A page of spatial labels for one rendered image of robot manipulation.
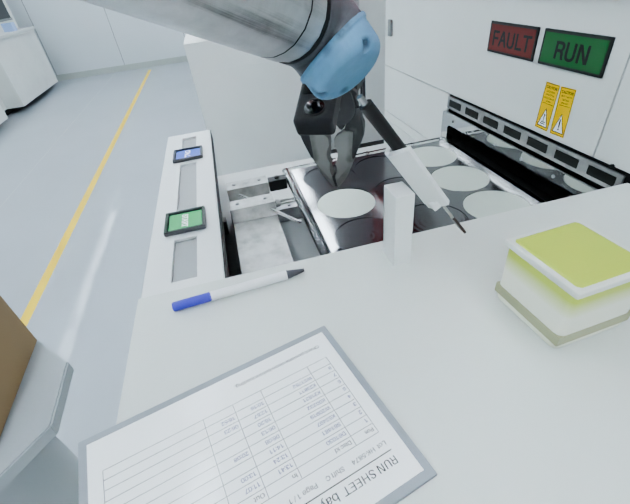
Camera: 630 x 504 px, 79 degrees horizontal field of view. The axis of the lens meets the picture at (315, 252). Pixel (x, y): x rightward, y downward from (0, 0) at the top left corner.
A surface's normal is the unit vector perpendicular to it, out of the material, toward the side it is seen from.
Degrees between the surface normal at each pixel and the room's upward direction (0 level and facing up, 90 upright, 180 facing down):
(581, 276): 0
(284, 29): 127
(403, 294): 0
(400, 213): 90
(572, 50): 90
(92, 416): 0
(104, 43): 90
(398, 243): 90
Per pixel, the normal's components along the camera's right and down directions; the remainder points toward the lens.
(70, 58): 0.25, 0.56
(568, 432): -0.10, -0.79
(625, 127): -0.96, 0.22
